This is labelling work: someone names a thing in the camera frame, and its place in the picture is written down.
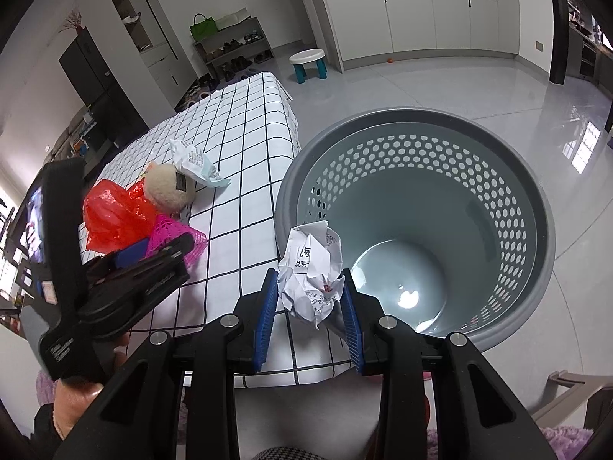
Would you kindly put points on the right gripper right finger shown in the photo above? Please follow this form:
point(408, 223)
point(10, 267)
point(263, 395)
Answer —
point(381, 345)

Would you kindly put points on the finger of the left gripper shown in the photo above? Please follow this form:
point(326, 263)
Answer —
point(142, 250)

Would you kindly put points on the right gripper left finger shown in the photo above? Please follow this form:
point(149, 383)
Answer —
point(235, 343)

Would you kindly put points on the pink mesh plastic piece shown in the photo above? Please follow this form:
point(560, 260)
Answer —
point(167, 229)

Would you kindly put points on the red plastic bag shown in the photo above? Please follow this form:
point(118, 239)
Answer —
point(116, 217)

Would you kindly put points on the beige round plush toy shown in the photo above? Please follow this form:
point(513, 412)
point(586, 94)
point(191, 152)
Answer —
point(167, 189)

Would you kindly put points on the white paper ball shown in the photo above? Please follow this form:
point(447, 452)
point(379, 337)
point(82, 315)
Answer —
point(310, 282)

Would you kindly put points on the white teal wipes packet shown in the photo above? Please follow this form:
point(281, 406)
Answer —
point(193, 162)

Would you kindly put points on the grey perforated trash basket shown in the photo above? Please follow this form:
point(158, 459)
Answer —
point(439, 219)

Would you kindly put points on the left hand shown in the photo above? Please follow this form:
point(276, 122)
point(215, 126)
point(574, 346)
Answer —
point(71, 399)

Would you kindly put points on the white black grid tablecloth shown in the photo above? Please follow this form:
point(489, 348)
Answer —
point(249, 131)

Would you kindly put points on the beige chair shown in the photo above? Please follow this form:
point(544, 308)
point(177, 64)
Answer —
point(578, 390)

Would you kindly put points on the black tall cabinet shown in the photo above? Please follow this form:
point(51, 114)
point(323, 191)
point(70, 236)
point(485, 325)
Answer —
point(95, 84)

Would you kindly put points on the grey shoe rack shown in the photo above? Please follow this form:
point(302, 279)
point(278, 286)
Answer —
point(231, 50)

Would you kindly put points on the green handbag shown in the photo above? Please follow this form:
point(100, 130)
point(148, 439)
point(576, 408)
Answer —
point(202, 27)

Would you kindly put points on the white stool teal legs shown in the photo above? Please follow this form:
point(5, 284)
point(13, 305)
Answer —
point(301, 59)

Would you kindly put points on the white wall cabinets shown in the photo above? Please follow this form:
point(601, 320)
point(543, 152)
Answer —
point(356, 33)

